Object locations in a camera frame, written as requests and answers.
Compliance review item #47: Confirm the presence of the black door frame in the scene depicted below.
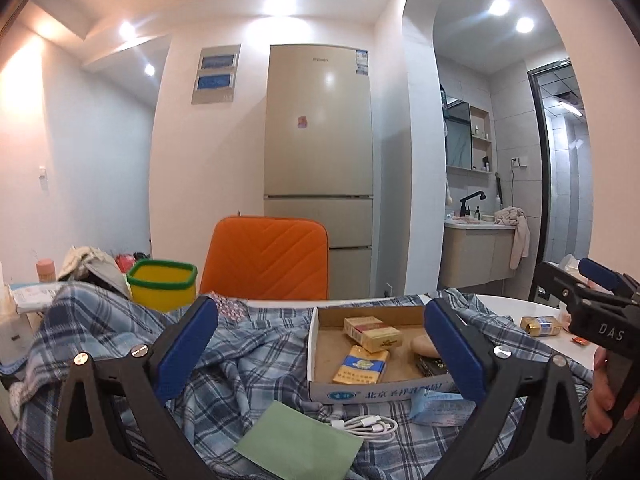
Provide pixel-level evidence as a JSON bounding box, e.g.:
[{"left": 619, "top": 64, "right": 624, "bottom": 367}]
[{"left": 526, "top": 57, "right": 588, "bottom": 303}]

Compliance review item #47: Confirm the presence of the black cigarette pack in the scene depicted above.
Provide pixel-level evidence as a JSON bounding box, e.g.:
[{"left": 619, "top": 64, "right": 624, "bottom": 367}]
[{"left": 414, "top": 355, "right": 450, "bottom": 378}]

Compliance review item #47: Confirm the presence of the red bag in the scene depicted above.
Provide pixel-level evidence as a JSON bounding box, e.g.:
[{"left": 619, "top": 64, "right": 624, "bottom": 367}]
[{"left": 115, "top": 252, "right": 151, "bottom": 273}]

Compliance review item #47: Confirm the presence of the hanging blue cloth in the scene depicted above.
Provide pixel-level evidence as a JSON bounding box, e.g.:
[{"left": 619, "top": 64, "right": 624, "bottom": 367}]
[{"left": 439, "top": 82, "right": 451, "bottom": 138}]

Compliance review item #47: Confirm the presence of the yellow blue cigarette pack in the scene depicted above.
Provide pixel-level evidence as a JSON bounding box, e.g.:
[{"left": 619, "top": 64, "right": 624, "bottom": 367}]
[{"left": 332, "top": 345, "right": 390, "bottom": 385}]

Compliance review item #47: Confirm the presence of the green paper pad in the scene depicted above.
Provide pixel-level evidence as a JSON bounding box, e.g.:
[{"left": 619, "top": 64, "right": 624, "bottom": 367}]
[{"left": 234, "top": 400, "right": 366, "bottom": 476}]

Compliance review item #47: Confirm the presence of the white booklet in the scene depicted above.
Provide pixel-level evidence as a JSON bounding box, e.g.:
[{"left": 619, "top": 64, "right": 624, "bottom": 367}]
[{"left": 9, "top": 282, "right": 63, "bottom": 316}]

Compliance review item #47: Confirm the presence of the floral patterned cloth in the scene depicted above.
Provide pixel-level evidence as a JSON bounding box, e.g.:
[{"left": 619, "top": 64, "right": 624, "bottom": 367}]
[{"left": 207, "top": 291, "right": 249, "bottom": 321}]

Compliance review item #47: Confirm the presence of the cream red band cigarette pack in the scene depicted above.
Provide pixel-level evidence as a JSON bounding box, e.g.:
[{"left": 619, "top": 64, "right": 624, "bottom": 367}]
[{"left": 342, "top": 316, "right": 383, "bottom": 338}]

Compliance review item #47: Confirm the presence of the yellow bin with green rim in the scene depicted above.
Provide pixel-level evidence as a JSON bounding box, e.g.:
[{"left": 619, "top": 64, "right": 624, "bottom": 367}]
[{"left": 126, "top": 259, "right": 198, "bottom": 306}]

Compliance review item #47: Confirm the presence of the person's right hand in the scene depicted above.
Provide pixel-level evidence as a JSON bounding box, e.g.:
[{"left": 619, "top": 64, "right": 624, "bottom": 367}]
[{"left": 582, "top": 346, "right": 640, "bottom": 441}]

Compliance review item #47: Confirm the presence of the grey electrical distribution panel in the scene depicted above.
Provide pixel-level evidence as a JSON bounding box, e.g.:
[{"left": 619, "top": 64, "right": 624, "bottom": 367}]
[{"left": 191, "top": 44, "right": 242, "bottom": 106}]

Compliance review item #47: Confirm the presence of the beige three-door refrigerator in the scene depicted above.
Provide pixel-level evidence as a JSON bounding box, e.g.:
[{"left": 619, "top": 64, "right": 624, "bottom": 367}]
[{"left": 263, "top": 44, "right": 374, "bottom": 301}]

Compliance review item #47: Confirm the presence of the bathroom mirror cabinet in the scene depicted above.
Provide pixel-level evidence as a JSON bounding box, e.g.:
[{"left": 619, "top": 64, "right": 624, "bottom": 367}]
[{"left": 442, "top": 100, "right": 495, "bottom": 175}]

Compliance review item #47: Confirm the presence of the gold cigarette pack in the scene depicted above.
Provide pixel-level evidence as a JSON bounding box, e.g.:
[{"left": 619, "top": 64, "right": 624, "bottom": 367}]
[
  {"left": 520, "top": 315, "right": 563, "bottom": 338},
  {"left": 357, "top": 327, "right": 402, "bottom": 354}
]

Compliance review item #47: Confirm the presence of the pinkish towel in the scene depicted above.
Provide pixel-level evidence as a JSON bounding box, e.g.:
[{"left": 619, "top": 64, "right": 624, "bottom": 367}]
[{"left": 494, "top": 206, "right": 531, "bottom": 271}]

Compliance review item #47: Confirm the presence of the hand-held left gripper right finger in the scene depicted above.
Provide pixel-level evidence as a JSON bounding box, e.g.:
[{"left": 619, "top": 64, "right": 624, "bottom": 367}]
[{"left": 423, "top": 297, "right": 587, "bottom": 480}]

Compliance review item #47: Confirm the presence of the white charging cable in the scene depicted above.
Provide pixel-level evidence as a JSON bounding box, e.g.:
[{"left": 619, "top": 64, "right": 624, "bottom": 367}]
[{"left": 331, "top": 415, "right": 399, "bottom": 442}]

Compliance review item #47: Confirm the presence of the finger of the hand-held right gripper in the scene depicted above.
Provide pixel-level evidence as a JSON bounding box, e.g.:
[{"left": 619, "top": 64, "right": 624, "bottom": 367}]
[
  {"left": 579, "top": 257, "right": 640, "bottom": 296},
  {"left": 537, "top": 261, "right": 622, "bottom": 312}
]

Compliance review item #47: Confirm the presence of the beige vanity cabinet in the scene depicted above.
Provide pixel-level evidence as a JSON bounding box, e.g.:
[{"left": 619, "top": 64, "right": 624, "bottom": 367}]
[{"left": 440, "top": 222, "right": 517, "bottom": 288}]

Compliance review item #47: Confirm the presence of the light blue face mask pack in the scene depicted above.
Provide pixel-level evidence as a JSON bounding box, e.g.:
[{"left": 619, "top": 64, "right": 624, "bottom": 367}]
[{"left": 410, "top": 391, "right": 466, "bottom": 426}]

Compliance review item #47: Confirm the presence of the orange chair back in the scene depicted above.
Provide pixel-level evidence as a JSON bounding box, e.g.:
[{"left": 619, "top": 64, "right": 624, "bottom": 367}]
[{"left": 199, "top": 216, "right": 330, "bottom": 301}]

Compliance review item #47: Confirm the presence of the shallow cardboard box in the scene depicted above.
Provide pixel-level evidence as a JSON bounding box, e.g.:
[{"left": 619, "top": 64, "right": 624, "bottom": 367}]
[{"left": 306, "top": 305, "right": 456, "bottom": 403}]

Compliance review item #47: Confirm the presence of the blue plaid shirt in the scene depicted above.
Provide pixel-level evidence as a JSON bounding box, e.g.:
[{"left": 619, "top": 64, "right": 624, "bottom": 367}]
[{"left": 10, "top": 280, "right": 596, "bottom": 480}]

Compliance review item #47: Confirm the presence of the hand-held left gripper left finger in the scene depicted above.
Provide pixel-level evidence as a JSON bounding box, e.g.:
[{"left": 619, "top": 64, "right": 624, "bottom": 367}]
[{"left": 52, "top": 295, "right": 219, "bottom": 480}]

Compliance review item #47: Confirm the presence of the grey cloth pile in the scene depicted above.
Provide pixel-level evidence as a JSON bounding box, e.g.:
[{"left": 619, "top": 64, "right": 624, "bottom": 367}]
[{"left": 57, "top": 246, "right": 132, "bottom": 296}]

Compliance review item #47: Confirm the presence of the black faucet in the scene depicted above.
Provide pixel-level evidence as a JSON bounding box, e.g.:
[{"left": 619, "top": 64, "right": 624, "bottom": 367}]
[{"left": 459, "top": 191, "right": 487, "bottom": 218}]

